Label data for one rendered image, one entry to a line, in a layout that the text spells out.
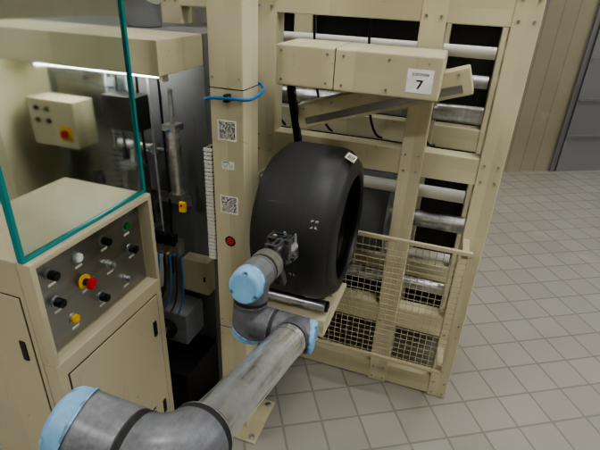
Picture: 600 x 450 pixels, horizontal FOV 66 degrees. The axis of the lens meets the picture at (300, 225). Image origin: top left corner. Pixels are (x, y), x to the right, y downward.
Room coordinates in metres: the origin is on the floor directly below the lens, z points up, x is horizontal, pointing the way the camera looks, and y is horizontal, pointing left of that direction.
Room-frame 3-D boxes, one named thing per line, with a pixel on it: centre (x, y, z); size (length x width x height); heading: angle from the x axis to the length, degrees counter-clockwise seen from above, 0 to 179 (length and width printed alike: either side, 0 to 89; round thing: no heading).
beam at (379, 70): (1.86, -0.21, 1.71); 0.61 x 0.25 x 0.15; 72
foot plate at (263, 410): (1.68, 0.25, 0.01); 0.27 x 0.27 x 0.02; 72
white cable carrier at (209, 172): (1.67, 0.34, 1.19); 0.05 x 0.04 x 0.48; 162
